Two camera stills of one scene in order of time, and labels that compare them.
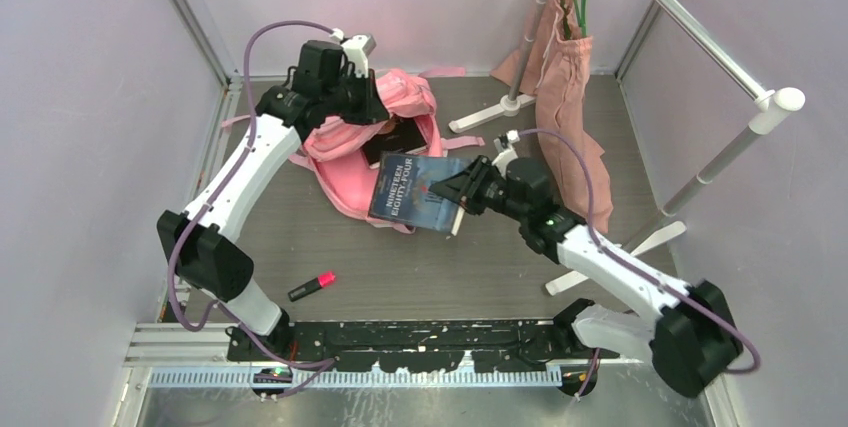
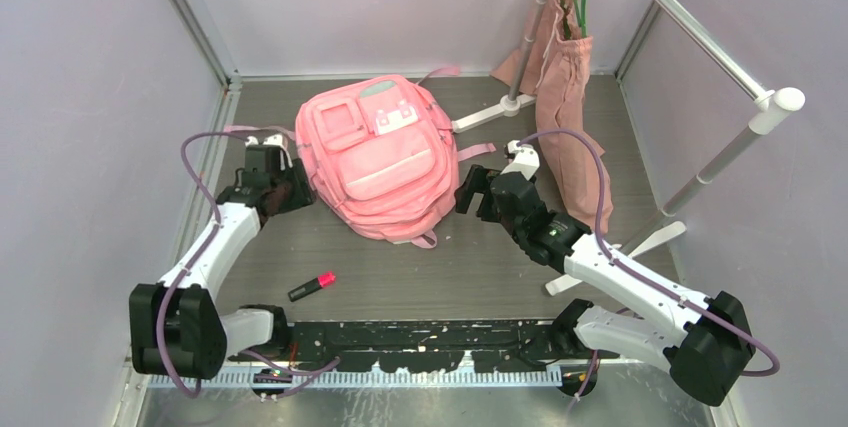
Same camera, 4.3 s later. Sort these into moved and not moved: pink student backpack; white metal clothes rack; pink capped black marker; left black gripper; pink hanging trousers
Moved: left black gripper; pink student backpack
Not moved: pink hanging trousers; white metal clothes rack; pink capped black marker
